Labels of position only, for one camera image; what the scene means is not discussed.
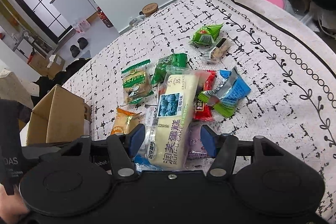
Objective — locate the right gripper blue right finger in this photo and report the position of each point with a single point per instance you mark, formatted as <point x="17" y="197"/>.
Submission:
<point x="209" y="140"/>

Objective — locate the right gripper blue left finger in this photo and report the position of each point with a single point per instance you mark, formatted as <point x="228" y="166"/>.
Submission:
<point x="134" y="140"/>

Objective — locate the white blueberry cake package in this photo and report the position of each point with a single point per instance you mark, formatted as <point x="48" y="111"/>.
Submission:
<point x="166" y="144"/>

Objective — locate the blue silver snack packet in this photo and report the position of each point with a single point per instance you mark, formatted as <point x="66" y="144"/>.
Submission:
<point x="232" y="87"/>

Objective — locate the dark green plum snack bag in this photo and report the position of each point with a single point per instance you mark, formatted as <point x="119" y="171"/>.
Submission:
<point x="175" y="60"/>

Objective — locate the clear brown cookie packet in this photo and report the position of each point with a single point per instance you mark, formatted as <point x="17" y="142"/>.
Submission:
<point x="218" y="50"/>

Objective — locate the bright green triangular snack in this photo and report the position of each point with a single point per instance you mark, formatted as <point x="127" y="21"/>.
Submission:
<point x="206" y="35"/>

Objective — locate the person's left hand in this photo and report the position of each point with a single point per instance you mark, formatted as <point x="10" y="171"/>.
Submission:
<point x="12" y="207"/>

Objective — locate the purple snack packet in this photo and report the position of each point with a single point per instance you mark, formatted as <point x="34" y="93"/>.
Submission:
<point x="196" y="148"/>

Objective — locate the orange snack packet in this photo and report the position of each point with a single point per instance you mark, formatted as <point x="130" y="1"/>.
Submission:
<point x="125" y="122"/>

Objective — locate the red snack packet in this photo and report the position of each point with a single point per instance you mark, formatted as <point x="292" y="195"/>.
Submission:
<point x="202" y="112"/>

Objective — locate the lime green snack packet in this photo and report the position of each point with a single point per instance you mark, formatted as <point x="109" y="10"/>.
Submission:
<point x="224" y="109"/>

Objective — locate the green brown biscuit packet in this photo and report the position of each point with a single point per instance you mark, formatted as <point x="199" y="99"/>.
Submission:
<point x="136" y="82"/>

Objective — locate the small cardboard box on floor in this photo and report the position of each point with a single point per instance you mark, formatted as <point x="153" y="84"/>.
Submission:
<point x="48" y="67"/>

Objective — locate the left black slipper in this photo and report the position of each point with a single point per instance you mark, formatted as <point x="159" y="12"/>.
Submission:
<point x="74" y="51"/>

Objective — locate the black slipper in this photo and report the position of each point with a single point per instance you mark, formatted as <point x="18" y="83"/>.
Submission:
<point x="82" y="42"/>
<point x="74" y="51"/>

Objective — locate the patterned white bed cloth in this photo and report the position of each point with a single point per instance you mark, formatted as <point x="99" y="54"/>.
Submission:
<point x="289" y="69"/>

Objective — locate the right black slipper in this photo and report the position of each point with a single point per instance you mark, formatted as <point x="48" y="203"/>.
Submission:
<point x="82" y="42"/>

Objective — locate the pink water bottle pack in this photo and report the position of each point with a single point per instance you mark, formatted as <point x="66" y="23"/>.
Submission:
<point x="81" y="25"/>

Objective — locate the cork lid glass jar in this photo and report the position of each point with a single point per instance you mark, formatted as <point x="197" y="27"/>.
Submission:
<point x="149" y="9"/>

